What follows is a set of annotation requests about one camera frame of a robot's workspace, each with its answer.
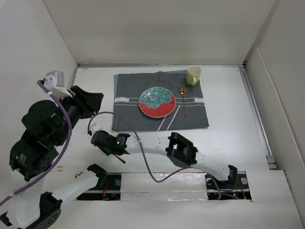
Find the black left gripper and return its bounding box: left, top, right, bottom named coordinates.
left=54, top=84, right=105, bottom=144

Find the copper fork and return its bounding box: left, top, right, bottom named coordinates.
left=114, top=155, right=126, bottom=164

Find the red and teal plate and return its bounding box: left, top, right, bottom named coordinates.
left=138, top=87, right=176, bottom=118

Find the grey striped cloth placemat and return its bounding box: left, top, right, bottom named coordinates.
left=112, top=70, right=209, bottom=131

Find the copper spoon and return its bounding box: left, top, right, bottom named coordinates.
left=179, top=86, right=187, bottom=119

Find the pale yellow mug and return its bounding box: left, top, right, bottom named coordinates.
left=186, top=65, right=202, bottom=86

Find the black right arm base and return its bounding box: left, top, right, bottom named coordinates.
left=205, top=171, right=252, bottom=200

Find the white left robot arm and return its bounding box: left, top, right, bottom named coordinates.
left=0, top=86, right=107, bottom=229

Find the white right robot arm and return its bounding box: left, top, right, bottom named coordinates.
left=88, top=130, right=238, bottom=188

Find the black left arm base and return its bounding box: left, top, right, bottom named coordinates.
left=77, top=173, right=122, bottom=201

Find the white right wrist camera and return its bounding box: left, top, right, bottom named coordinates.
left=88, top=123, right=101, bottom=136

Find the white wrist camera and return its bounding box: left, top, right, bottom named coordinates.
left=88, top=123, right=101, bottom=136
left=43, top=70, right=72, bottom=99

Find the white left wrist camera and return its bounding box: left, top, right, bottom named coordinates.
left=43, top=70, right=72, bottom=99

